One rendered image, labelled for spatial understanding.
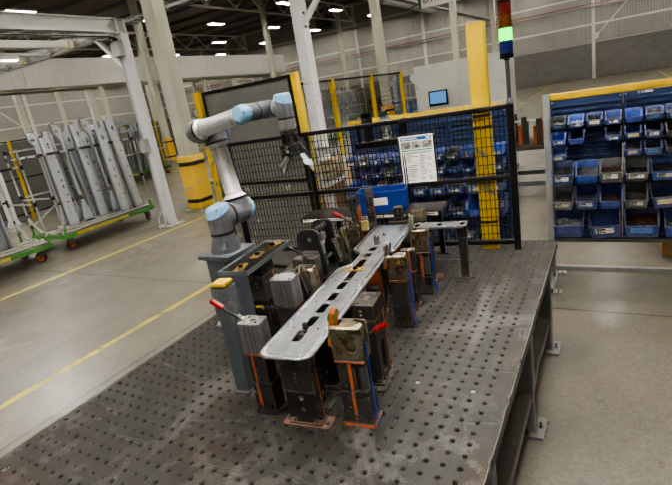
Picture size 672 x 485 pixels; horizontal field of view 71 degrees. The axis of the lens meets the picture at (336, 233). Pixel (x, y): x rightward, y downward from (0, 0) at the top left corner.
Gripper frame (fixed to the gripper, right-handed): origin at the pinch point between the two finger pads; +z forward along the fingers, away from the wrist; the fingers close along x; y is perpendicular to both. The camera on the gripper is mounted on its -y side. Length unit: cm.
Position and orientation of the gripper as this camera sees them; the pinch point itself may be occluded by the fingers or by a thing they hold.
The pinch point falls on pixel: (299, 172)
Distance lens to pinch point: 217.4
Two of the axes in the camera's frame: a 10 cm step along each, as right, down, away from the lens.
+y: -3.7, 3.4, -8.6
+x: 9.1, -0.4, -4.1
